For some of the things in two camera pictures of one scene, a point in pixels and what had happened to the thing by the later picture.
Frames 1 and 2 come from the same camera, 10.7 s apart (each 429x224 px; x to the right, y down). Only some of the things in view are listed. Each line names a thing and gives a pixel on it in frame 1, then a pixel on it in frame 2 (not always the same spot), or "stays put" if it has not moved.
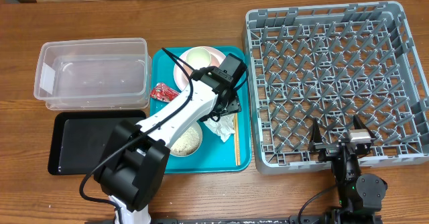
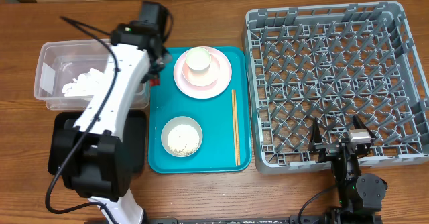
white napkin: x=224 y=127 to x=86 y=84
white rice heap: x=187 y=143 stays put
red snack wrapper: x=161 y=92 to x=154 y=82
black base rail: x=269 y=220 stays put
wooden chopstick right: x=238 y=139 stays put
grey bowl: x=189 y=142 stays put
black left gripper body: x=234 y=94 to x=157 y=62
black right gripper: x=328 y=149 stays put
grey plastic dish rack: x=333 y=62 stays put
